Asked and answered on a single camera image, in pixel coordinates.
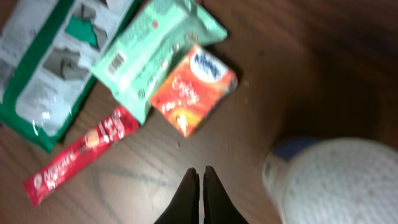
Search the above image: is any small orange box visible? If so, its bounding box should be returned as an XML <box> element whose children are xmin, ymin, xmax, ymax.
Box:
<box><xmin>150</xmin><ymin>44</ymin><xmax>238</xmax><ymax>137</ymax></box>

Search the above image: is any red white snack packet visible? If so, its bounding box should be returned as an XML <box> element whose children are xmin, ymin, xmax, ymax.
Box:
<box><xmin>23</xmin><ymin>106</ymin><xmax>140</xmax><ymax>207</ymax></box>

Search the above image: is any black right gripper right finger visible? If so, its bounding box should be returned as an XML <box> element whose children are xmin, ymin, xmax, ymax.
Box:
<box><xmin>203</xmin><ymin>166</ymin><xmax>248</xmax><ymax>224</ymax></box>

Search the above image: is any green white gloves packet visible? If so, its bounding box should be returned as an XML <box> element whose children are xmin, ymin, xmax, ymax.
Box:
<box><xmin>1</xmin><ymin>0</ymin><xmax>140</xmax><ymax>152</ymax></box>

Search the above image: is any light green snack packet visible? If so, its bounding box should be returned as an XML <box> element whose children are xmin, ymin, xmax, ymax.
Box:
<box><xmin>91</xmin><ymin>0</ymin><xmax>228</xmax><ymax>124</ymax></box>

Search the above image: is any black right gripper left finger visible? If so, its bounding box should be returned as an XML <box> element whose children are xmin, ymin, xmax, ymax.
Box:
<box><xmin>154</xmin><ymin>168</ymin><xmax>200</xmax><ymax>224</ymax></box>

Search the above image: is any white blue label jar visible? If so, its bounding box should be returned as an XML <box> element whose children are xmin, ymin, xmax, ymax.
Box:
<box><xmin>262</xmin><ymin>138</ymin><xmax>397</xmax><ymax>224</ymax></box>

